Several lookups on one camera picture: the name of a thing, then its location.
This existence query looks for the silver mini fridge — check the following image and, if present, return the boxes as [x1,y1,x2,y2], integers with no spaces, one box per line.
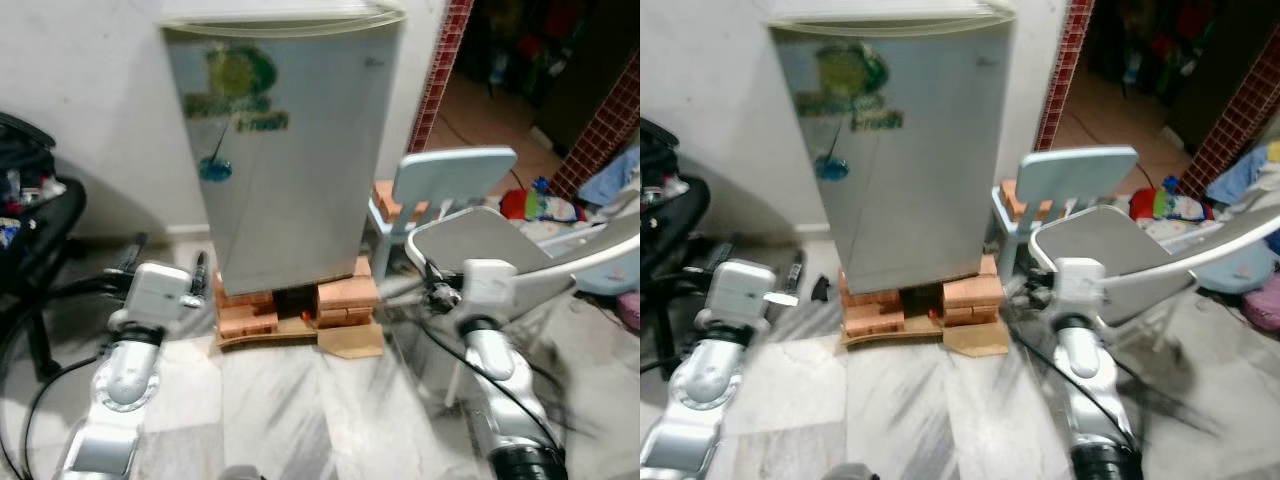
[157,0,407,297]
[765,0,1017,296]

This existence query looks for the black bag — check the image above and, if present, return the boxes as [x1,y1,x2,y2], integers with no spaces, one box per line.
[640,118,713,376]
[0,112,88,381]

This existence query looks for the grey white reclined chair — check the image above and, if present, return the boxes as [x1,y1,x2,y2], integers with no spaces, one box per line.
[1028,205,1280,351]
[404,205,641,406]

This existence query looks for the brown wooden board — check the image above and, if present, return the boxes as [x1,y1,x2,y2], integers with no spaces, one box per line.
[215,318,386,359]
[840,318,1011,357]

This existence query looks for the red colourful toy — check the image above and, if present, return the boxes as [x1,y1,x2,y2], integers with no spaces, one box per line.
[1130,178,1211,223]
[500,178,589,225]

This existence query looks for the light blue plastic chair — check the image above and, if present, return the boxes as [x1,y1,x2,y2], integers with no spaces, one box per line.
[367,147,519,283]
[990,146,1139,286]

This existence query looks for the blue cloth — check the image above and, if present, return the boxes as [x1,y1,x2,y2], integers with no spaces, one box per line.
[578,148,641,208]
[1205,145,1280,206]

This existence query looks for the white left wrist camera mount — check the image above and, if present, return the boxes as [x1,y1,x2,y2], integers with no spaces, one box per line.
[112,262,203,331]
[697,259,778,331]

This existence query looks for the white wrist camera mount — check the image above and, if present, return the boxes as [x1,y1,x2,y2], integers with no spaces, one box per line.
[112,262,203,331]
[697,259,778,331]
[462,259,518,321]
[1053,257,1106,321]

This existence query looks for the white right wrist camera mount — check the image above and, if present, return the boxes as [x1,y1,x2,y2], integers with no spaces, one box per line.
[462,259,518,321]
[1053,257,1106,321]

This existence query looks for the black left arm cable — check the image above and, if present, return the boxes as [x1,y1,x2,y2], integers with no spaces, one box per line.
[640,350,703,381]
[0,280,121,480]

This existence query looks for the red brick pattern door frame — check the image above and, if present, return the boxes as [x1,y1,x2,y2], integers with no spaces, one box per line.
[1033,0,1096,153]
[407,0,473,153]
[548,55,641,201]
[1175,40,1280,199]

